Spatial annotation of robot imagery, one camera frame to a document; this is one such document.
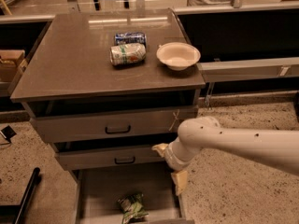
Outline grey top drawer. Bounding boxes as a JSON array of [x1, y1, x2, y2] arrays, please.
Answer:
[[30, 105, 198, 143]]

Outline green white soda can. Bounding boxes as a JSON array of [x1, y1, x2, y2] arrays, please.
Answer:
[[110, 43, 146, 66]]

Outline white paper bowl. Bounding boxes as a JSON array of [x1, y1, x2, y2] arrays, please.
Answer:
[[156, 42, 201, 71]]

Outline grey middle drawer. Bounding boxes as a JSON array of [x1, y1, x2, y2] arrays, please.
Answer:
[[55, 144, 164, 171]]

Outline grey metal railing right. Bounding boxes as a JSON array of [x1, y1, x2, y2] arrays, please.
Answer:
[[171, 3, 299, 107]]

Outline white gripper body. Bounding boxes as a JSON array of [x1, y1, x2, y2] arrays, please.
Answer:
[[164, 137, 200, 171]]

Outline grey drawer cabinet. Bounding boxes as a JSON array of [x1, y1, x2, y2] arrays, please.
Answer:
[[11, 9, 205, 219]]

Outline grey drawer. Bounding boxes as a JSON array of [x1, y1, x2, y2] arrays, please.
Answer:
[[55, 144, 164, 171], [75, 161, 194, 224], [30, 105, 198, 143]]

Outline black floor stand bar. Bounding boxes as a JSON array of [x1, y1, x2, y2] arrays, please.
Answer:
[[0, 167, 41, 224]]

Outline green jalapeno chip bag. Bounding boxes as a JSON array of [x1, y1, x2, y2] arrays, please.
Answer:
[[117, 192, 148, 224]]

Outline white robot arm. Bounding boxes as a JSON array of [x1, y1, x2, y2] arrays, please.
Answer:
[[152, 116, 299, 195]]

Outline small black floor device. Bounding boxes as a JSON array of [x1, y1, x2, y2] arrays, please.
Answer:
[[0, 125, 16, 144]]

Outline blue soda can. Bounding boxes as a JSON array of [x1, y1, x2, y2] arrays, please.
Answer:
[[114, 32, 147, 46]]

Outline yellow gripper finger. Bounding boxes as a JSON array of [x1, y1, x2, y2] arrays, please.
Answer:
[[171, 170, 188, 196], [151, 143, 168, 158]]

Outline grey bottom drawer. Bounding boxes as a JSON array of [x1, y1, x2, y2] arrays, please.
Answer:
[[75, 161, 194, 224]]

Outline cardboard box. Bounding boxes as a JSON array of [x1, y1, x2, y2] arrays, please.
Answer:
[[0, 49, 26, 82]]

